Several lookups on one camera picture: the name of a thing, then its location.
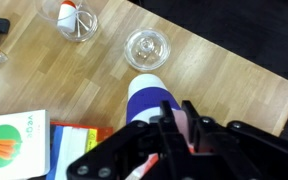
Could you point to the white and blue coffee cup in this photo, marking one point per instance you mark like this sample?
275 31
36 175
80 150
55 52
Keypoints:
147 96

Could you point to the clear glass bowl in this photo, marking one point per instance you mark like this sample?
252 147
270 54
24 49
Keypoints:
147 50

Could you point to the orange cardboard box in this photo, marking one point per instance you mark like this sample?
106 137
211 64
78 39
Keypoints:
102 133

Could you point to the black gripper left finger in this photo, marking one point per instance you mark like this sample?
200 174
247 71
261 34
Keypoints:
127 150

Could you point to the white carrot-print book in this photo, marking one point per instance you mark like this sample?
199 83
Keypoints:
34 150

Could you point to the blue and white booklet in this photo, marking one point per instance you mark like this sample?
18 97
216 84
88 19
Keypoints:
70 150

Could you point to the white bottle orange cap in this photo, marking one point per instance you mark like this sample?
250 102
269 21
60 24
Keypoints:
66 16

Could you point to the clear glass jar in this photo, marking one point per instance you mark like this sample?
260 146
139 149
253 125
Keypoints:
90 23

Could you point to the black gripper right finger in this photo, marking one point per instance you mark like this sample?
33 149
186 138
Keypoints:
237 150

